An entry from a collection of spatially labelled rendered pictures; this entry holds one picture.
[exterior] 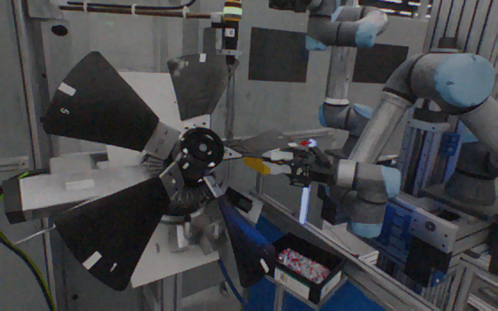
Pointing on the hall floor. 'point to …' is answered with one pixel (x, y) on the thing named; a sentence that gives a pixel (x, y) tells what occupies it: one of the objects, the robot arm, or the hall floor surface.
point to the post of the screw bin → (280, 299)
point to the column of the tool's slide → (44, 145)
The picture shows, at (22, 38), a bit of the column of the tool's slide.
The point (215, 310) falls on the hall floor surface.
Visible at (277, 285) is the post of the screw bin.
